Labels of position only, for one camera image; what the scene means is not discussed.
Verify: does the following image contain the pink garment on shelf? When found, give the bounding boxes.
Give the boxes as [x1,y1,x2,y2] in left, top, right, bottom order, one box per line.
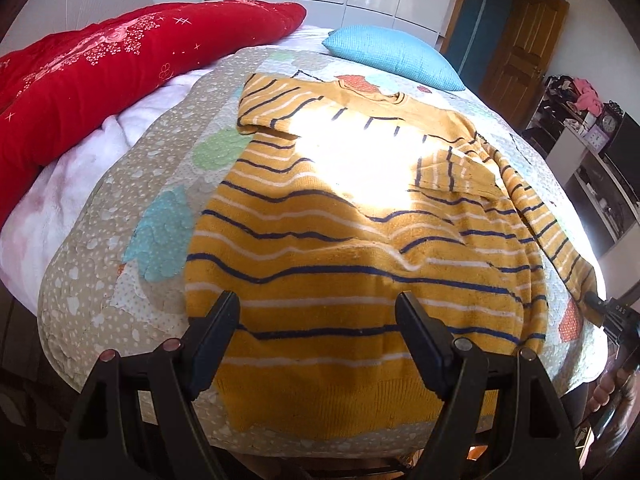
[573,78,603,117]

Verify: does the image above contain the turquoise knit pillow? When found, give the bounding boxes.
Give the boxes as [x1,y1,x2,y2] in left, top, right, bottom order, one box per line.
[322,25,466,91]

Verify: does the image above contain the brown wooden door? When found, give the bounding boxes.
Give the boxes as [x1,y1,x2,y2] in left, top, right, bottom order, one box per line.
[438,0,570,131]

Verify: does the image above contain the black monitor screen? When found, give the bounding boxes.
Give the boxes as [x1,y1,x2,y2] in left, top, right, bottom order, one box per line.
[604,114,640,194]

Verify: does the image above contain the cluttered white shelf unit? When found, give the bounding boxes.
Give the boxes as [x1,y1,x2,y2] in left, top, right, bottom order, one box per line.
[521,75,639,258]

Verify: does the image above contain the right hand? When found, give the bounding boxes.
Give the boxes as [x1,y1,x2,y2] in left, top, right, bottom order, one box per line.
[585,368,637,440]

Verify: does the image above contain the patchwork heart quilt bedspread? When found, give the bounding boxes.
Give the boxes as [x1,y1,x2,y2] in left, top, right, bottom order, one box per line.
[38,48,608,458]

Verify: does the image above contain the red patterned blanket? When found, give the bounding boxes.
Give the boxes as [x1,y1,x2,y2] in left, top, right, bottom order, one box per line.
[1,0,307,218]

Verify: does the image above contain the purple alarm clock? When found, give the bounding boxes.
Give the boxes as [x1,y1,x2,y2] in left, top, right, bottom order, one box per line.
[585,124,610,153]

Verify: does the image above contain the yellow striped knit sweater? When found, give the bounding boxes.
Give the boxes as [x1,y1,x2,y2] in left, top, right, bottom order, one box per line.
[184,74,597,441]

